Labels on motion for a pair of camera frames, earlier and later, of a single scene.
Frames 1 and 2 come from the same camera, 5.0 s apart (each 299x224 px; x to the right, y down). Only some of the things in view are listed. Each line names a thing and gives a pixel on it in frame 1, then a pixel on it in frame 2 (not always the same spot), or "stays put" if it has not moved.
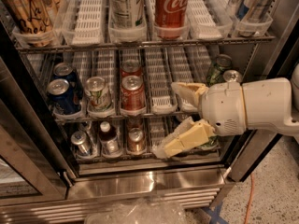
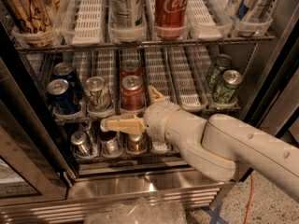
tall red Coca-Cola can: [170, 10] stays put
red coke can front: [133, 99] stays put
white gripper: [221, 106] -> [156, 118]
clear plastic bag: [140, 211] stays put
